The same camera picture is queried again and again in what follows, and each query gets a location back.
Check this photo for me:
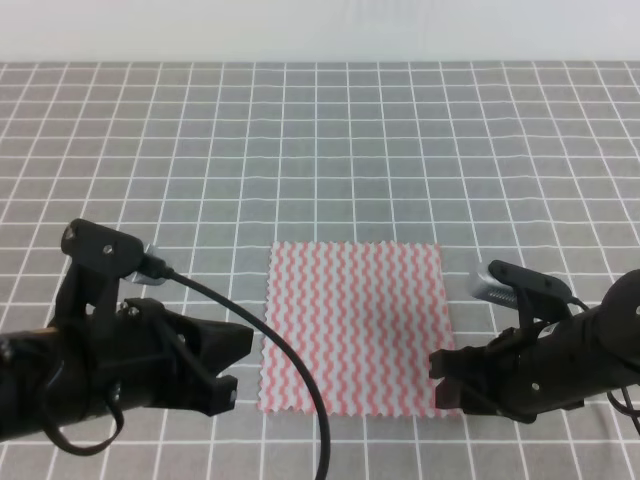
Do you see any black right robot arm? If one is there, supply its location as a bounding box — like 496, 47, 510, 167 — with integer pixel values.
429, 260, 639, 424

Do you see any pink white wavy towel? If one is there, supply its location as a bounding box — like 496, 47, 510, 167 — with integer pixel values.
265, 242, 454, 418

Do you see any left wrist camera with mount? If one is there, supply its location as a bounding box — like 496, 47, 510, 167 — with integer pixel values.
54, 218, 168, 320

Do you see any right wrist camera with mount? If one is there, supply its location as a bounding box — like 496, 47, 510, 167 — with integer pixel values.
467, 260, 573, 323

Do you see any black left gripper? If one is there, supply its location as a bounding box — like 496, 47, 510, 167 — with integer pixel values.
50, 298, 253, 416

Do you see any black left camera cable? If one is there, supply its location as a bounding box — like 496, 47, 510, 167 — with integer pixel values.
147, 255, 333, 480

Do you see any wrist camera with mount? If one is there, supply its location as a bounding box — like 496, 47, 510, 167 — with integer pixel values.
54, 218, 168, 320
467, 260, 573, 323

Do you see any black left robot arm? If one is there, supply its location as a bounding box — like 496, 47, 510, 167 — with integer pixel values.
1, 299, 253, 440

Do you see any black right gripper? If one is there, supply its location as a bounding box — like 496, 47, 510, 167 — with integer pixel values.
429, 309, 605, 424

